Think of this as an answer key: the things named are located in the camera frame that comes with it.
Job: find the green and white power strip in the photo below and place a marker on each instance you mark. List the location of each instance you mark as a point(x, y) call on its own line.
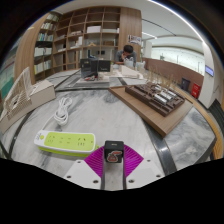
point(66, 141)

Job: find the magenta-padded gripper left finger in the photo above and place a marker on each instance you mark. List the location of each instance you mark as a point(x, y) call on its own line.
point(93, 163)

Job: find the white architectural model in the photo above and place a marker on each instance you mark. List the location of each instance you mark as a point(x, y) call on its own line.
point(43, 93)

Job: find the glass-fronted bookcase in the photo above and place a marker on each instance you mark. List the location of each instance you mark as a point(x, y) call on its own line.
point(6, 80)

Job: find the ceiling light bar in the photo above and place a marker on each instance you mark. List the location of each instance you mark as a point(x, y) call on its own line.
point(149, 35)

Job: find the grey flat model base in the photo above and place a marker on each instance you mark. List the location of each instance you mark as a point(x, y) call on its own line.
point(93, 81)

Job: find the red bin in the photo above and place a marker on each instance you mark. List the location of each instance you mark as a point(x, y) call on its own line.
point(196, 90)

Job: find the blue wall screen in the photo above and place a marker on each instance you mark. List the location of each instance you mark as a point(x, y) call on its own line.
point(209, 70)

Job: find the dark brown architectural model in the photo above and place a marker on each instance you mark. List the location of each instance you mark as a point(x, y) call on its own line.
point(155, 98)

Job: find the small white building model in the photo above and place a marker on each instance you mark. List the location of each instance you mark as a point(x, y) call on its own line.
point(128, 71)

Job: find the wooden model base board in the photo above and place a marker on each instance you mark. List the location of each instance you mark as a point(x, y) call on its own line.
point(156, 125)

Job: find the wall poster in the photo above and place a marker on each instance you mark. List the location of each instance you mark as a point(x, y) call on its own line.
point(135, 40)

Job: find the person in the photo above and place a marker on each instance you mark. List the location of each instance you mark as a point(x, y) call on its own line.
point(126, 50)

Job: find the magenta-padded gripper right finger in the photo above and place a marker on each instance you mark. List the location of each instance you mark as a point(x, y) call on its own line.
point(132, 161)

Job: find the black charger block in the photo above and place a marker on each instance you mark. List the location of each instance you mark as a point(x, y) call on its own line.
point(114, 154)

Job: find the dark grey bin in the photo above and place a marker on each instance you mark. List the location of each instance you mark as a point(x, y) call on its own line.
point(186, 84)

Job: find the wooden shelf unit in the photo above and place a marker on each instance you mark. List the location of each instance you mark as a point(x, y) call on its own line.
point(93, 33)

